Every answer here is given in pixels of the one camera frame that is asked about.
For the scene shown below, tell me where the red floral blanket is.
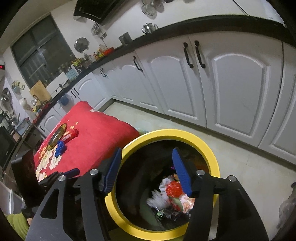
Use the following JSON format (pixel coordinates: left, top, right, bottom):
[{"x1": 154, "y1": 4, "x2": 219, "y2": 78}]
[{"x1": 34, "y1": 101, "x2": 139, "y2": 181}]

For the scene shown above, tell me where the black range hood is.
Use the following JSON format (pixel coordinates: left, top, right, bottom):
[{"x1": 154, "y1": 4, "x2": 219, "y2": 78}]
[{"x1": 73, "y1": 0, "x2": 125, "y2": 26}]

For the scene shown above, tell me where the black microwave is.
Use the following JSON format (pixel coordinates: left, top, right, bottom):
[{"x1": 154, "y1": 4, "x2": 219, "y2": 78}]
[{"x1": 0, "y1": 126, "x2": 16, "y2": 168}]

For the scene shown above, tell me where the grey metal canister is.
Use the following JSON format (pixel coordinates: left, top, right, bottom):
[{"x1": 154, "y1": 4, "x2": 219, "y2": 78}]
[{"x1": 118, "y1": 32, "x2": 133, "y2": 46}]

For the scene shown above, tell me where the green mesh scrub sponge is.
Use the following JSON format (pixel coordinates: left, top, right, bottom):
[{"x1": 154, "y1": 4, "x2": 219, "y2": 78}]
[{"x1": 139, "y1": 189, "x2": 162, "y2": 230}]

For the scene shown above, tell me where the red bowl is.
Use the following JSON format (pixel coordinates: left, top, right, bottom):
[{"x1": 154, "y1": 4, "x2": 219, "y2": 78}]
[{"x1": 103, "y1": 47, "x2": 115, "y2": 56}]

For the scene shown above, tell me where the wooden cutting board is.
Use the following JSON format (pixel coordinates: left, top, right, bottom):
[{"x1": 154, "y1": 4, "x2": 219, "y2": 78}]
[{"x1": 30, "y1": 80, "x2": 52, "y2": 102}]

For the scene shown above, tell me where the blue glove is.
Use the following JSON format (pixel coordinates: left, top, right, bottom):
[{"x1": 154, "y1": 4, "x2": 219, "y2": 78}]
[{"x1": 55, "y1": 141, "x2": 66, "y2": 158}]

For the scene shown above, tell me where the hanging pot lid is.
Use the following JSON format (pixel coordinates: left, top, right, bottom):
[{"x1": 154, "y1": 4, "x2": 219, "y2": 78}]
[{"x1": 74, "y1": 37, "x2": 89, "y2": 53}]

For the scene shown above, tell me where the dark kitchen window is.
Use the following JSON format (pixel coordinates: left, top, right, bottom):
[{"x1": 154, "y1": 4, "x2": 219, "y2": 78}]
[{"x1": 11, "y1": 15, "x2": 75, "y2": 88}]

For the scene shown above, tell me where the white printed plastic bag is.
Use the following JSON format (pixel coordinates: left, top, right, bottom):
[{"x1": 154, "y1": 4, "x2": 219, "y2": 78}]
[{"x1": 159, "y1": 174, "x2": 195, "y2": 214}]

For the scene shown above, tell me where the yellow rimmed trash bin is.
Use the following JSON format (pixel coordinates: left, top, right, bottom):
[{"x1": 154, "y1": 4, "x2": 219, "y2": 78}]
[{"x1": 105, "y1": 129, "x2": 220, "y2": 240}]

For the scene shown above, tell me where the round yellow metal tray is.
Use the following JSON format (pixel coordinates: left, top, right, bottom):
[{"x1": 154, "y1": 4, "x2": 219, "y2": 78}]
[{"x1": 46, "y1": 123, "x2": 67, "y2": 151}]

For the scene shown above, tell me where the hanging strainer ladle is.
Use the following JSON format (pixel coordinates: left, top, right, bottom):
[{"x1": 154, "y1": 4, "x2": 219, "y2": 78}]
[{"x1": 142, "y1": 0, "x2": 157, "y2": 16}]

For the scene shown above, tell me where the red tube package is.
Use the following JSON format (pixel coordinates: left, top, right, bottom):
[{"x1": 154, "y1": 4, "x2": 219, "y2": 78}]
[{"x1": 61, "y1": 128, "x2": 79, "y2": 144}]

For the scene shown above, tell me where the steel teapot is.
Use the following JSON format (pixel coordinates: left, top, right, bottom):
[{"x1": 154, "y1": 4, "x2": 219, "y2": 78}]
[{"x1": 142, "y1": 23, "x2": 159, "y2": 34}]

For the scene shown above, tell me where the red plastic bag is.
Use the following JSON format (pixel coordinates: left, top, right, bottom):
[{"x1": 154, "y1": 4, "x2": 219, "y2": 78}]
[{"x1": 166, "y1": 181, "x2": 183, "y2": 198}]

